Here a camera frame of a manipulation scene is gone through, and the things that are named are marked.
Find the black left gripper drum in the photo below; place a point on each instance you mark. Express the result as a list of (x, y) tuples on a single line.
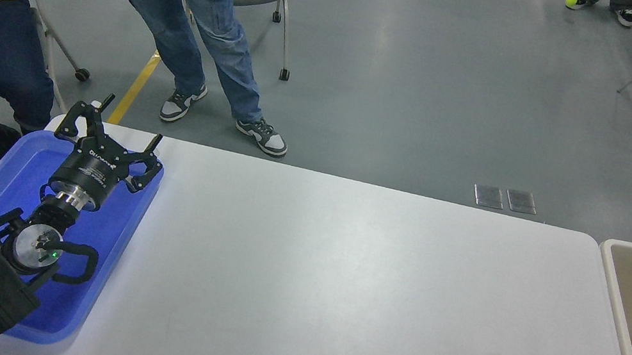
[(89, 173)]

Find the small green ball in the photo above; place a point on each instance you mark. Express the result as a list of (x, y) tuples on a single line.
[(572, 1)]

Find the walking person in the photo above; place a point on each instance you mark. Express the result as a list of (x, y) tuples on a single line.
[(624, 14)]

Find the metal floor plate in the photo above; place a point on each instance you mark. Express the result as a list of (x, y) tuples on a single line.
[(489, 197), (521, 202)]

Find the white frame wheeled chair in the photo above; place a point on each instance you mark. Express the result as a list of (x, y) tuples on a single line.
[(56, 44)]

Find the blue plastic tray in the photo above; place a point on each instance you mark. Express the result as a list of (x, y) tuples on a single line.
[(105, 231)]

